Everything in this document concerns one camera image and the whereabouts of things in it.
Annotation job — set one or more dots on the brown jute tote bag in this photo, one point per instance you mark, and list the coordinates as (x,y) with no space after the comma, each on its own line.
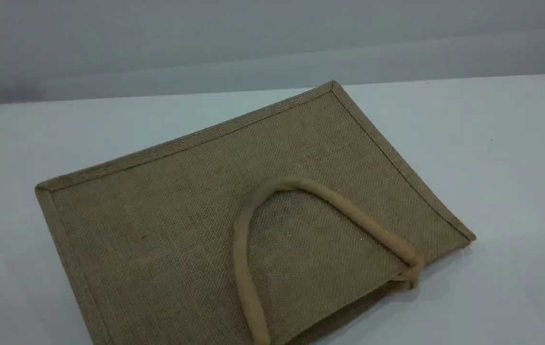
(157,230)

